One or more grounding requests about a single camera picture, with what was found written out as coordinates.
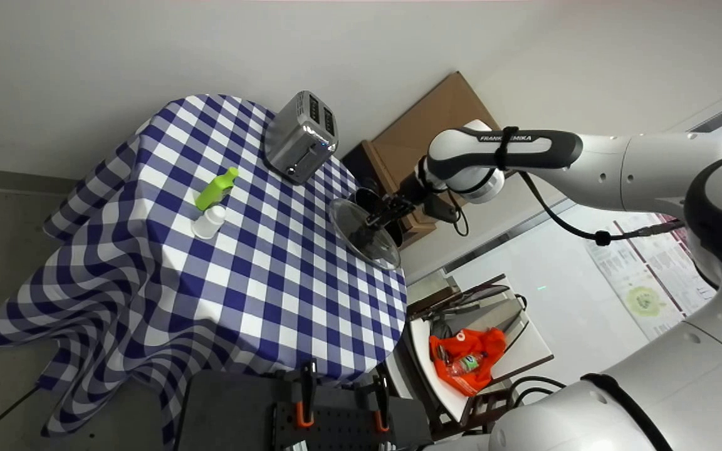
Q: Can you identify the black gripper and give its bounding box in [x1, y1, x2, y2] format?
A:
[352, 177, 431, 235]

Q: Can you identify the silver metal toaster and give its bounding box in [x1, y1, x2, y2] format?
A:
[261, 87, 342, 187]

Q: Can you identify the brown cardboard box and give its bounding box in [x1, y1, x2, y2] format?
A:
[363, 68, 502, 245]

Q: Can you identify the blue white checkered tablecloth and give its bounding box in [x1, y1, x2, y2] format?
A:
[0, 91, 412, 442]

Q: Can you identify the green plastic bottle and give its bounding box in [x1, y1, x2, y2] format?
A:
[190, 166, 243, 214]

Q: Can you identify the white plastic bottle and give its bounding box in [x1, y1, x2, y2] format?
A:
[188, 202, 229, 242]

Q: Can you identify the orange plastic bag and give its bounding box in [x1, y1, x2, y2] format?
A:
[426, 326, 512, 398]

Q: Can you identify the white seat wooden chair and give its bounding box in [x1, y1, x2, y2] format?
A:
[383, 270, 566, 439]

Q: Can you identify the orange black bar clamp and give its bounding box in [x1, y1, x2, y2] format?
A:
[292, 360, 322, 434]

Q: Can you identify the black perforated mounting board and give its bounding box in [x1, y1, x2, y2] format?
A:
[265, 388, 436, 451]

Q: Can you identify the paper with green circle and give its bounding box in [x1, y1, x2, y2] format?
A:
[584, 237, 686, 341]

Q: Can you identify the white printed paper sheet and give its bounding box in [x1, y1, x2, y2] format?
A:
[614, 210, 719, 316]

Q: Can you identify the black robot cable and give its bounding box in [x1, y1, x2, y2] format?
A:
[498, 123, 686, 250]

